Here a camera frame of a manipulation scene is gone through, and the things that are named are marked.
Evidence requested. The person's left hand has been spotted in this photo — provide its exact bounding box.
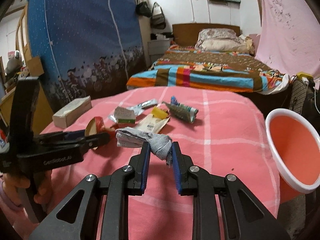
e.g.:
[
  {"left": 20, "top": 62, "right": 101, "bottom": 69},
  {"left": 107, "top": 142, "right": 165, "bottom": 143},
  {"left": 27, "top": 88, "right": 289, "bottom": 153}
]
[{"left": 3, "top": 171, "right": 53, "bottom": 205}]

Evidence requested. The white medicine box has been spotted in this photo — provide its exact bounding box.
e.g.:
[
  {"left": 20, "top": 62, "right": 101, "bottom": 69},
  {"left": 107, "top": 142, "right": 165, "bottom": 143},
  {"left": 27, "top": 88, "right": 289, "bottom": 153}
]
[{"left": 113, "top": 107, "right": 136, "bottom": 124}]

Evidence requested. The pink hanging sheet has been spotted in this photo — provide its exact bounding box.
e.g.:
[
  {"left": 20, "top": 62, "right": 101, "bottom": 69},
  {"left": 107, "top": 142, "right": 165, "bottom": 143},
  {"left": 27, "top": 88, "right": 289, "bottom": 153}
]
[{"left": 256, "top": 0, "right": 319, "bottom": 79}]

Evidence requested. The small cardboard box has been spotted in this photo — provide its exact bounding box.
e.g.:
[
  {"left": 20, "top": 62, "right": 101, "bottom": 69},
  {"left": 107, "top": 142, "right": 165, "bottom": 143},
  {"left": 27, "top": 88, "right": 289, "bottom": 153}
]
[{"left": 52, "top": 96, "right": 92, "bottom": 129}]

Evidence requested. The floral pillow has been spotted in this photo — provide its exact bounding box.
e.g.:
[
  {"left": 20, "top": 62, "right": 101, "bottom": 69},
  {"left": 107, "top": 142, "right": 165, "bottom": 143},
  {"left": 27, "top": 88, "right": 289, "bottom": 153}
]
[{"left": 195, "top": 28, "right": 255, "bottom": 55}]

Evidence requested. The orange trash bin white rim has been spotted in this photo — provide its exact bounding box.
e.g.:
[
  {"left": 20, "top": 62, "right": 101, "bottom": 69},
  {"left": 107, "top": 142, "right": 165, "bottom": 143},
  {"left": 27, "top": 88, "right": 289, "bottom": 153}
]
[{"left": 265, "top": 108, "right": 319, "bottom": 203}]

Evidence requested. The grey hanging handbag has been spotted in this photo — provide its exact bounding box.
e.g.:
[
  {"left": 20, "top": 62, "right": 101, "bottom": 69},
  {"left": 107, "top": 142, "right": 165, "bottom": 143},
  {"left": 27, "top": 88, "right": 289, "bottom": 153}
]
[{"left": 150, "top": 2, "right": 167, "bottom": 30}]

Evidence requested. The wooden bunk bed frame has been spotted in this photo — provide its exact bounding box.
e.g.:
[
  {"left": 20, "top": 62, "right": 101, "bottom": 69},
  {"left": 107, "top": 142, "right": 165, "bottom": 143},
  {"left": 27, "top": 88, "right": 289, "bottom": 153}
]
[{"left": 1, "top": 6, "right": 53, "bottom": 134}]

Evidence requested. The blue fabric wardrobe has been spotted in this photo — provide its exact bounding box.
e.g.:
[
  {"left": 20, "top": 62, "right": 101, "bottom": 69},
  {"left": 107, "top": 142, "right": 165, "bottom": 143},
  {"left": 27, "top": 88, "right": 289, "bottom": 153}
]
[{"left": 27, "top": 0, "right": 146, "bottom": 111}]

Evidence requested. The quilted grey bag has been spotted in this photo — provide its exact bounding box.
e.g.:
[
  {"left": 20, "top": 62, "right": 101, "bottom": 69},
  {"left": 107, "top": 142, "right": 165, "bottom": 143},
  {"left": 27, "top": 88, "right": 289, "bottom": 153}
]
[{"left": 289, "top": 79, "right": 309, "bottom": 114}]

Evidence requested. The wooden bed headboard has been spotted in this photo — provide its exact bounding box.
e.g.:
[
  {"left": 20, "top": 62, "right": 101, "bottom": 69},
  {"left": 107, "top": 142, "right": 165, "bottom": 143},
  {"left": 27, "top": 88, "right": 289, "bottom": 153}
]
[{"left": 172, "top": 23, "right": 241, "bottom": 46}]

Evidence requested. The grey wrapper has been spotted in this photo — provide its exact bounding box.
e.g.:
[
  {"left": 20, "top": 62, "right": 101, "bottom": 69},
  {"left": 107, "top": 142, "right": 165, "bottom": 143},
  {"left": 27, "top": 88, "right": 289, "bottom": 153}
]
[{"left": 116, "top": 127, "right": 172, "bottom": 166}]

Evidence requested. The colourful striped bed quilt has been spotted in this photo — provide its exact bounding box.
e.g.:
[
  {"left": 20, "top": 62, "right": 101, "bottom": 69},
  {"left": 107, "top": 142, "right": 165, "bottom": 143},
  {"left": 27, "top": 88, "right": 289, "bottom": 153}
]
[{"left": 126, "top": 44, "right": 290, "bottom": 95}]

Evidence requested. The black hanging handbag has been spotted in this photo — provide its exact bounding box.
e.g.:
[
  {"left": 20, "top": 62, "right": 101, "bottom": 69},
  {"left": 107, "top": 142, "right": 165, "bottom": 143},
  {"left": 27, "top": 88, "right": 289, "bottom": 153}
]
[{"left": 135, "top": 0, "right": 152, "bottom": 18}]

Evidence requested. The pink checkered blanket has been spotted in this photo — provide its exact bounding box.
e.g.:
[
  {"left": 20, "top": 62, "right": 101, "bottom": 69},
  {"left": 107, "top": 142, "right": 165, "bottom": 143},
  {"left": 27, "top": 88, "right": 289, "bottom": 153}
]
[{"left": 0, "top": 86, "right": 281, "bottom": 240}]

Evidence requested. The yellow power strip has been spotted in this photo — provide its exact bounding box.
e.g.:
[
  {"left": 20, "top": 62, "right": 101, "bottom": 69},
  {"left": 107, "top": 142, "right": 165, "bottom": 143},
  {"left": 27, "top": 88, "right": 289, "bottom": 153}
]
[{"left": 296, "top": 72, "right": 314, "bottom": 85}]

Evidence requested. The cream white packet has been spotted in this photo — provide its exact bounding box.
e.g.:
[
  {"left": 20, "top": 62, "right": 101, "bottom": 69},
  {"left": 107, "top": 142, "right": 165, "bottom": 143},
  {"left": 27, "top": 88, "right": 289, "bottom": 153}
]
[{"left": 134, "top": 114, "right": 170, "bottom": 134}]

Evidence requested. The red round wrapper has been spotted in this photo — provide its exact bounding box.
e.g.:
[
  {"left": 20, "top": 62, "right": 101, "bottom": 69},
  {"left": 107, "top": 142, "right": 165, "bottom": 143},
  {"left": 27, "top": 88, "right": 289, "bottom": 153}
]
[{"left": 85, "top": 116, "right": 116, "bottom": 138}]

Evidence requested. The white bedside drawer cabinet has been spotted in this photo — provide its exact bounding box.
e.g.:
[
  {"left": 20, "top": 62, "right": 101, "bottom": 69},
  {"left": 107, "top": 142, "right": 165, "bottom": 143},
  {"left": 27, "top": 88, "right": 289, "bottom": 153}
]
[{"left": 148, "top": 38, "right": 172, "bottom": 63}]

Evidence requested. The green blue snack wrapper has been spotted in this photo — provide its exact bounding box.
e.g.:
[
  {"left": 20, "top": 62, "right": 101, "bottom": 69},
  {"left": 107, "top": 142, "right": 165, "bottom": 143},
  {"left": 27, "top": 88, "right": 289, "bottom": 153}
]
[{"left": 162, "top": 96, "right": 199, "bottom": 124}]

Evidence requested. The yellow wrapper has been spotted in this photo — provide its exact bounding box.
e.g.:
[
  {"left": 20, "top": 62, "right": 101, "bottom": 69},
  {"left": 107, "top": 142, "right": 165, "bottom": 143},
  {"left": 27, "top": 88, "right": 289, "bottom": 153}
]
[{"left": 151, "top": 107, "right": 169, "bottom": 120}]

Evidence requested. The silver foil wrapper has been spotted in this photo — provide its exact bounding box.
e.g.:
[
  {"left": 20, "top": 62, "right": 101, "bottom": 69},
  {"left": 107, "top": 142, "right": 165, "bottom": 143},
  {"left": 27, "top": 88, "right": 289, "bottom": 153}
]
[{"left": 127, "top": 99, "right": 158, "bottom": 116}]

